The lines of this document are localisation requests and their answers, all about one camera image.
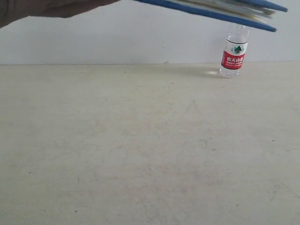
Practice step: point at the person's bare hand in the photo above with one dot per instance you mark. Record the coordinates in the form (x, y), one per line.
(14, 10)

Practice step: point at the clear water bottle red label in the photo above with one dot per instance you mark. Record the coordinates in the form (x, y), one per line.
(234, 51)

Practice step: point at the blue ring-bound notebook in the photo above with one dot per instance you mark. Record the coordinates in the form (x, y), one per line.
(242, 12)

